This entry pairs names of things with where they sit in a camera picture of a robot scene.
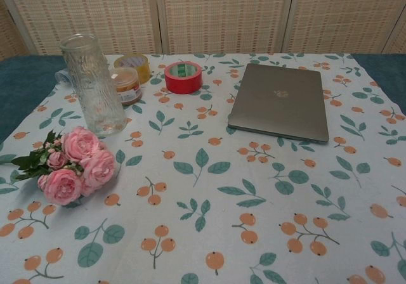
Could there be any pink rose bouquet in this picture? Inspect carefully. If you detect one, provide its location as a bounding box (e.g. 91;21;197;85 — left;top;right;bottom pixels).
11;126;117;206

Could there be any clear glass vase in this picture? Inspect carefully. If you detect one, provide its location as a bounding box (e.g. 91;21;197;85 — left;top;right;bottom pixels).
60;33;128;136

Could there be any red tape roll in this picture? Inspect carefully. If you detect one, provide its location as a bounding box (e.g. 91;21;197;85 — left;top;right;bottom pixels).
164;60;203;94

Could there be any floral print tablecloth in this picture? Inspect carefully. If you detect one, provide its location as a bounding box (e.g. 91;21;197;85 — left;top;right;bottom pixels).
0;52;406;284

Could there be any grey closed laptop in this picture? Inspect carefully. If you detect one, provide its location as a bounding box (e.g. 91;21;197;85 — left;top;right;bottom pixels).
227;63;330;145

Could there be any brown tape roll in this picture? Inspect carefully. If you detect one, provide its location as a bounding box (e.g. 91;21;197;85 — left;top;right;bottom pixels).
109;67;143;107

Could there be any yellow tape roll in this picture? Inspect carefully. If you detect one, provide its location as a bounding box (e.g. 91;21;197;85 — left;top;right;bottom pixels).
114;53;151;85

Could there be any woven folding screen panel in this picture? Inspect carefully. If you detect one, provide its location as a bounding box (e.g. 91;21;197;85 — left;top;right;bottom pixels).
155;0;294;55
387;20;406;55
0;0;30;60
284;0;406;55
0;0;163;58

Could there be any clear tape roll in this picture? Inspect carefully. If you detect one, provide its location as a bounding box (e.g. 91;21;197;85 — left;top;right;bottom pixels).
55;69;75;86

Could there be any teal covered table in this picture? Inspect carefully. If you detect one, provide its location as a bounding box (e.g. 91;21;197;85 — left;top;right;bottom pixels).
0;53;406;145

